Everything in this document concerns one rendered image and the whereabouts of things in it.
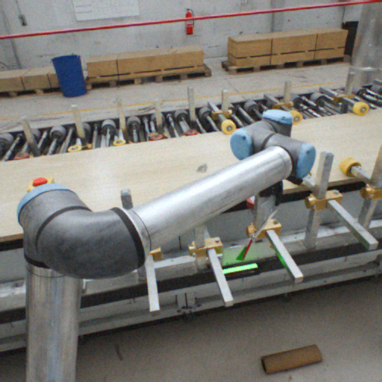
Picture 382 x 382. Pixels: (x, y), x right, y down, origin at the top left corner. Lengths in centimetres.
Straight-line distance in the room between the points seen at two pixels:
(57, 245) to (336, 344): 179
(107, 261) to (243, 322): 162
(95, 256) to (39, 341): 32
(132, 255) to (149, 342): 154
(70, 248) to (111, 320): 146
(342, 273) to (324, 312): 26
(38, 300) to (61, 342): 13
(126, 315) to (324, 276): 121
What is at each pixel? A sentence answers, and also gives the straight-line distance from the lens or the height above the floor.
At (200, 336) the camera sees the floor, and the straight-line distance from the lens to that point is 202.
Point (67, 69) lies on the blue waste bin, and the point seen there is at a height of 54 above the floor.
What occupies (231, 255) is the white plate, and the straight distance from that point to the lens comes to 136.
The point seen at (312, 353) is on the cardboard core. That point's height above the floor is 8.
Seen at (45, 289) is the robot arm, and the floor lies 126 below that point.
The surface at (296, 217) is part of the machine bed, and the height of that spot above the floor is 70.
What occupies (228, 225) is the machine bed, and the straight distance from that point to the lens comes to 155.
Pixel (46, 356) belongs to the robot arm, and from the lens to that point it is 81.
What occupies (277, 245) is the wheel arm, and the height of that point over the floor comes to 86.
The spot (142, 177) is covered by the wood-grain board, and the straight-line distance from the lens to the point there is 163.
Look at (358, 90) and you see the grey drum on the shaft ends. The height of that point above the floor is 84.
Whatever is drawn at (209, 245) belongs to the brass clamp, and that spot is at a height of 83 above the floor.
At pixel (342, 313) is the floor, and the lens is 224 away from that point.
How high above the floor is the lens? 173
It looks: 33 degrees down
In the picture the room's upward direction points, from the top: 5 degrees counter-clockwise
